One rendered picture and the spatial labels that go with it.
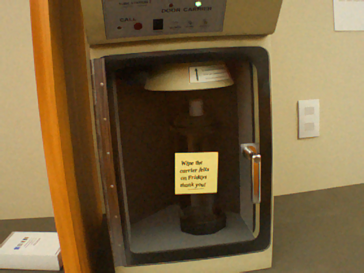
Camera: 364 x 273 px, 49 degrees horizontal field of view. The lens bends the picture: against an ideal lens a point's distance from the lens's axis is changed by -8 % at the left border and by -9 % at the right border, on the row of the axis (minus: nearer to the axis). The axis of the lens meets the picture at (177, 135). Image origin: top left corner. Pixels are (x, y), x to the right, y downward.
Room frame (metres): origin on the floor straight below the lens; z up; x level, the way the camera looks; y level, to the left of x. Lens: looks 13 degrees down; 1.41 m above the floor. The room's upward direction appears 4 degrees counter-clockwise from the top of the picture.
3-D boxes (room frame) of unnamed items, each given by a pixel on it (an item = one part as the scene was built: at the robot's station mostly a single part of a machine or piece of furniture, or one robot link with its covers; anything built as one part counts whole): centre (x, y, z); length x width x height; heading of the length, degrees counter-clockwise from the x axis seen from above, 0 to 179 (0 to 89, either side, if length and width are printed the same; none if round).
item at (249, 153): (0.71, -0.13, 1.17); 0.05 x 0.03 x 0.10; 5
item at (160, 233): (0.73, -0.02, 1.19); 0.30 x 0.01 x 0.40; 95
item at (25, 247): (0.85, 0.35, 0.96); 0.16 x 0.12 x 0.04; 87
